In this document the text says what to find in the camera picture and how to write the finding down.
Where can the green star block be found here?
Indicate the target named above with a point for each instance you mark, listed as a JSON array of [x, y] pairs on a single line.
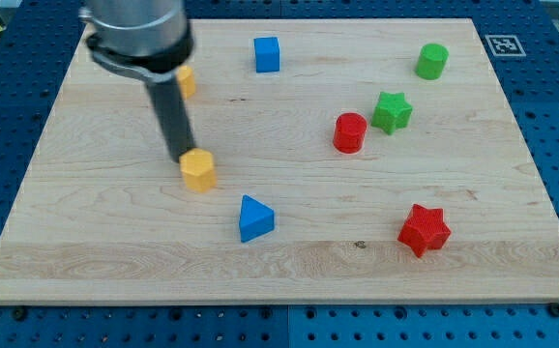
[[391, 113]]

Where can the green cylinder block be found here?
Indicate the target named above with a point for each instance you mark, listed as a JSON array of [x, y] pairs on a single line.
[[432, 61]]

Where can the yellow hexagon block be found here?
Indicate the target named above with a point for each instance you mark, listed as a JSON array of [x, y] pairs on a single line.
[[198, 170]]

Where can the blue cube block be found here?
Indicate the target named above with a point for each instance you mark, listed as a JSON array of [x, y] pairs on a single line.
[[267, 54]]

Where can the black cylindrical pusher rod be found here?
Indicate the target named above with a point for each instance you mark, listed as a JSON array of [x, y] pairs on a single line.
[[172, 116]]

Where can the white fiducial marker tag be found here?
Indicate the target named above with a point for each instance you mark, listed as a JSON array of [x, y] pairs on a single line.
[[505, 46]]

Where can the yellow block behind rod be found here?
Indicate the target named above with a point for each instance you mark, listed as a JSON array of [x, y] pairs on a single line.
[[186, 79]]

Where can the blue triangle block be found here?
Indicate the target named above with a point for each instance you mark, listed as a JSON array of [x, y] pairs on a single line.
[[255, 220]]

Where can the wooden board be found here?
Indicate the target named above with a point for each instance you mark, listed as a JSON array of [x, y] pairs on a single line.
[[103, 217]]

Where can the red star block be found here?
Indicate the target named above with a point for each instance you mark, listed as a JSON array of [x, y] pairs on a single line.
[[424, 229]]

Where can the red cylinder block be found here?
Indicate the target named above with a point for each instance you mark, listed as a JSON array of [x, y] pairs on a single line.
[[349, 133]]

